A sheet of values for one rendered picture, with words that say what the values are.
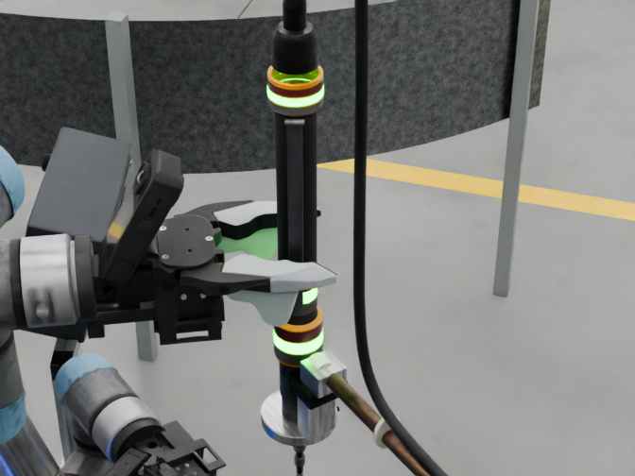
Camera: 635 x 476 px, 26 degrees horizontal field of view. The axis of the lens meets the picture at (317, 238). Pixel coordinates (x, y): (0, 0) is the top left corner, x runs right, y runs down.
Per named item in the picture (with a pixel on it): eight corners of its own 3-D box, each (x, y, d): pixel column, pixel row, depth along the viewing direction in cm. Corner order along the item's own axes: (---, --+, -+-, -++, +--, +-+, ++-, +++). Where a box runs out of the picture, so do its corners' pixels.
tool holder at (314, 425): (365, 440, 125) (367, 359, 119) (299, 471, 122) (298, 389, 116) (310, 384, 131) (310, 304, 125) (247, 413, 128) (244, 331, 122)
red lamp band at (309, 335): (333, 331, 120) (333, 320, 119) (290, 349, 118) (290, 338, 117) (305, 305, 123) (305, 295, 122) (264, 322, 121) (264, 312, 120)
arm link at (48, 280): (21, 219, 114) (18, 279, 108) (77, 214, 115) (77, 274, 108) (32, 290, 119) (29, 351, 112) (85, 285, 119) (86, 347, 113)
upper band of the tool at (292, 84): (334, 109, 107) (334, 76, 105) (286, 125, 105) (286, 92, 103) (303, 85, 110) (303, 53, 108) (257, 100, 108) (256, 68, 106)
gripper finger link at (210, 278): (280, 271, 113) (180, 257, 115) (280, 254, 112) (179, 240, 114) (266, 307, 109) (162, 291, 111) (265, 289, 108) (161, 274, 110)
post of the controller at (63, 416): (84, 464, 204) (70, 365, 193) (64, 464, 204) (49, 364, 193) (88, 450, 207) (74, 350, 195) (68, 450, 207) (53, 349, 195)
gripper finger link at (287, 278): (336, 320, 115) (230, 304, 116) (337, 263, 111) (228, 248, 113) (328, 344, 112) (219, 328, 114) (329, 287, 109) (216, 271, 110)
